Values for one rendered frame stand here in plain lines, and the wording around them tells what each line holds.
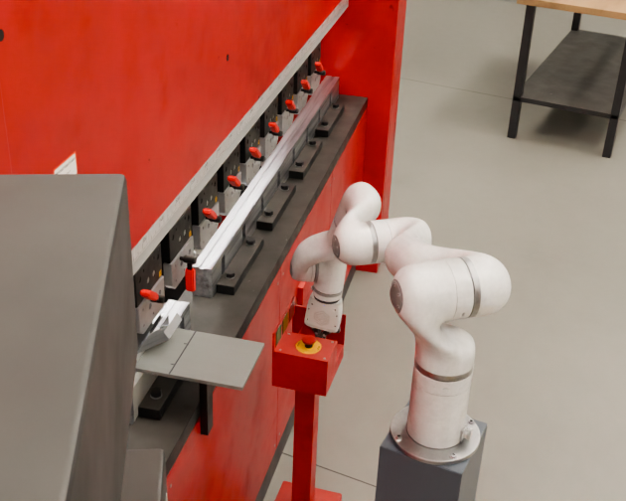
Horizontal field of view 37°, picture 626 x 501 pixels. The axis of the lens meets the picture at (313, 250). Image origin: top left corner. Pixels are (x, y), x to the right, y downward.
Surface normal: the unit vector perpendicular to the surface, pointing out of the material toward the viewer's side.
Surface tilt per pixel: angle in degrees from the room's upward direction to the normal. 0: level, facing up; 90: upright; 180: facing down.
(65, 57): 90
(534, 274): 0
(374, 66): 90
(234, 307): 0
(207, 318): 0
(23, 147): 90
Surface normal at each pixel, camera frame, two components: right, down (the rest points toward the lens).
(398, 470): -0.44, 0.44
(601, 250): 0.04, -0.87
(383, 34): -0.24, 0.47
